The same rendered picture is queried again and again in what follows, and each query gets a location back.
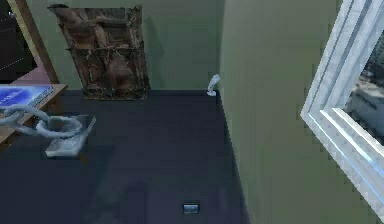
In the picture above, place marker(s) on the small grey game cartridge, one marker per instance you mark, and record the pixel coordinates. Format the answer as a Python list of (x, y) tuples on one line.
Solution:
[(191, 208)]

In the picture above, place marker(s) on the small white curved object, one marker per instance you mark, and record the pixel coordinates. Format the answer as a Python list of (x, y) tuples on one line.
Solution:
[(213, 85)]

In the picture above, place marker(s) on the brown wooden table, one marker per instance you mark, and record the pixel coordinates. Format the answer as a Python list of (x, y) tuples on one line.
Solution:
[(50, 96)]

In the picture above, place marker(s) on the white framed window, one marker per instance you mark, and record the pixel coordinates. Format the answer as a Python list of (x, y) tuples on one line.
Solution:
[(350, 110)]

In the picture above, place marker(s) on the blue book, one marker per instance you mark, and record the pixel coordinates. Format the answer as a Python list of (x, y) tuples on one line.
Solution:
[(23, 95)]

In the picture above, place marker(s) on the brown framed dark doorway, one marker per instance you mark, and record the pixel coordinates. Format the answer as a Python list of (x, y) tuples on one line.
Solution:
[(20, 43)]

